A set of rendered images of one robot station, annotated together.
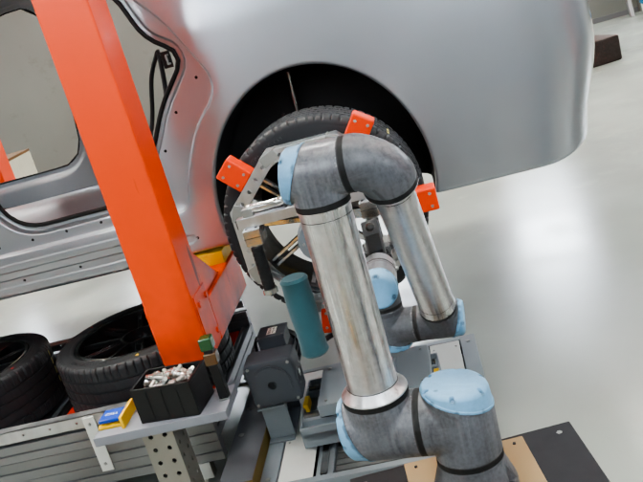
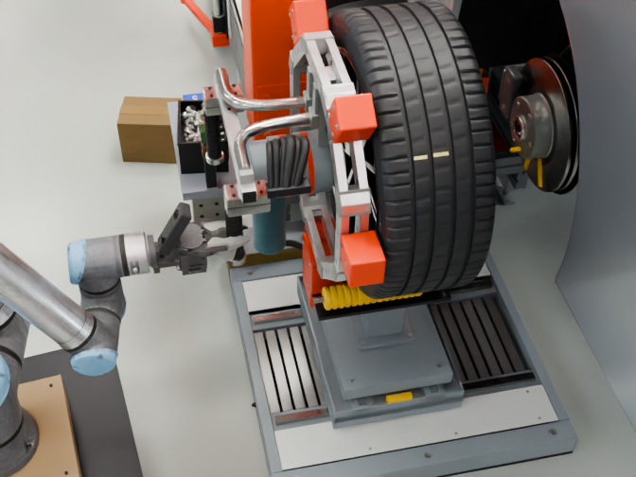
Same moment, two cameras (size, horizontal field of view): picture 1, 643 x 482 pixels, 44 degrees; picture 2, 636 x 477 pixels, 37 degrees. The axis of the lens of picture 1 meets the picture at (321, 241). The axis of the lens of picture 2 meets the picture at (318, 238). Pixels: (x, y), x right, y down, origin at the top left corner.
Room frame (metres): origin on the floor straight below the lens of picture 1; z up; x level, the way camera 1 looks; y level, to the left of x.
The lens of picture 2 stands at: (1.78, -1.52, 2.24)
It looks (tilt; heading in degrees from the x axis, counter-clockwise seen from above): 45 degrees down; 68
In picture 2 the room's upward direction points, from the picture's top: 1 degrees clockwise
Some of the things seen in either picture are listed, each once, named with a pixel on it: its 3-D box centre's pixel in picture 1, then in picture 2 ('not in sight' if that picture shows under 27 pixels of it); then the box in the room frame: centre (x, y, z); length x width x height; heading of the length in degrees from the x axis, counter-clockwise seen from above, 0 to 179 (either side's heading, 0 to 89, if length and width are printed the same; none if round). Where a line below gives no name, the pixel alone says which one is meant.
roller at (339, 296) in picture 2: not in sight; (372, 291); (2.49, -0.16, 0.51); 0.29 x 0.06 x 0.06; 171
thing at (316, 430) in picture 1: (373, 398); (375, 338); (2.58, -0.02, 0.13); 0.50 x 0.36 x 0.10; 81
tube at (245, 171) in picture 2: not in sight; (279, 132); (2.27, -0.10, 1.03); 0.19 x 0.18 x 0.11; 171
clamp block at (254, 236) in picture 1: (254, 232); (223, 98); (2.23, 0.18, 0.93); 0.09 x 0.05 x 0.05; 171
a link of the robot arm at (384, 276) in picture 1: (379, 284); (97, 259); (1.86, -0.11, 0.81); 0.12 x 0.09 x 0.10; 171
